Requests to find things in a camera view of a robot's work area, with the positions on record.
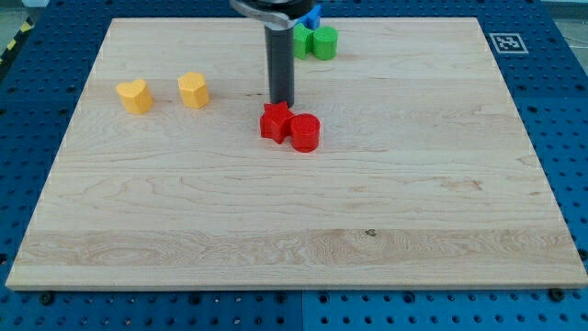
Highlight yellow heart block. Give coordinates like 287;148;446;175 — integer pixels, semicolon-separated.
116;79;153;115

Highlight red cylinder block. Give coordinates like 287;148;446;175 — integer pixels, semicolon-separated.
290;113;321;153

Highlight green star block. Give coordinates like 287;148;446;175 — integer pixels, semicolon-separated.
293;23;314;60

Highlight white fiducial marker tag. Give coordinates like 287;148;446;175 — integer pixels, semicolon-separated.
489;32;528;54

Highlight green cylinder block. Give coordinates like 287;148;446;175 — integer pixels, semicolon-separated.
312;26;338;61

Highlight red star block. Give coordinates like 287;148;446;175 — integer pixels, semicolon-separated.
259;101;294;144

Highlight blue block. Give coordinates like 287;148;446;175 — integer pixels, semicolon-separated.
298;5;322;30

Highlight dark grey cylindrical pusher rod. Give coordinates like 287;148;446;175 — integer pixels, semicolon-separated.
265;24;295;107

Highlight light wooden board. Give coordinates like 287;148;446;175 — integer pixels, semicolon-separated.
6;17;587;291

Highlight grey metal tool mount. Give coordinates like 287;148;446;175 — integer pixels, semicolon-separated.
229;0;316;29

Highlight yellow pentagon block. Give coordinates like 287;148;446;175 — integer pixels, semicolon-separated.
177;72;209;108

